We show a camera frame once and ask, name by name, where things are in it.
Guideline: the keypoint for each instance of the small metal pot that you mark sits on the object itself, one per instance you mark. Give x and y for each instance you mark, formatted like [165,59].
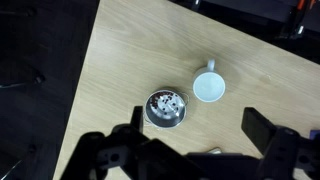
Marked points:
[166,108]

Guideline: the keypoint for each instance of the white ceramic mug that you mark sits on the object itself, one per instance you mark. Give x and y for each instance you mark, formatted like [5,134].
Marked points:
[208,85]

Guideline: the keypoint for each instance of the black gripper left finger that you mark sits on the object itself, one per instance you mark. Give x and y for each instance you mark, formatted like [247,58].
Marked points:
[139,157]

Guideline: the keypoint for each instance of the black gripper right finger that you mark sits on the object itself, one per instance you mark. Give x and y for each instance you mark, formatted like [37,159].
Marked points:
[283,148]

